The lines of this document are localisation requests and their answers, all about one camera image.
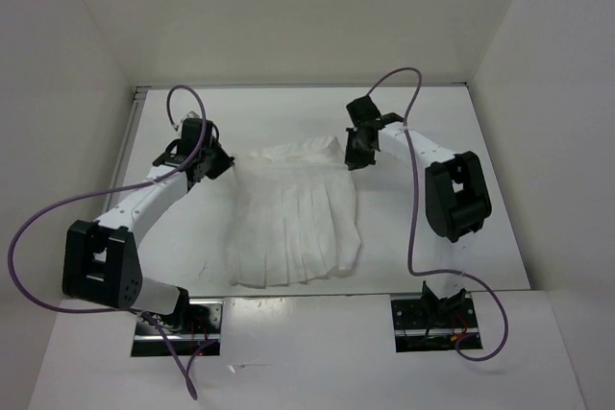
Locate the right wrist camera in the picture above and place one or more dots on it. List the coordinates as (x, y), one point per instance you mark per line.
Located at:
(364, 113)

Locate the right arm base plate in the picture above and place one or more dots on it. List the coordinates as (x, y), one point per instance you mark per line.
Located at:
(414, 332)

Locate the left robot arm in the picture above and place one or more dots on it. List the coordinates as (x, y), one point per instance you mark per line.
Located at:
(101, 262)

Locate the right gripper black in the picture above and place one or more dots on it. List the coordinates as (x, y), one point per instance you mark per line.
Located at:
(355, 160)

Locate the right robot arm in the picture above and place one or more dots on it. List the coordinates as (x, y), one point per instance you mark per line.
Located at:
(448, 190)

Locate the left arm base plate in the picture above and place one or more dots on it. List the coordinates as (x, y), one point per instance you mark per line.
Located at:
(199, 334)

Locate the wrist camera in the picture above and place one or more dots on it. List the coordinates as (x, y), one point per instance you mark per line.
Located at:
(193, 139)
(364, 113)

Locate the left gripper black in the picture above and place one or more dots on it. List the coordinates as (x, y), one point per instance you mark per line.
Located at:
(224, 161)

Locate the white pleated skirt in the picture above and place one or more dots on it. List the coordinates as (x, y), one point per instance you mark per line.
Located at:
(295, 215)

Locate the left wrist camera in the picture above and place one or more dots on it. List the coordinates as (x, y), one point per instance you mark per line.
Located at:
(193, 139)

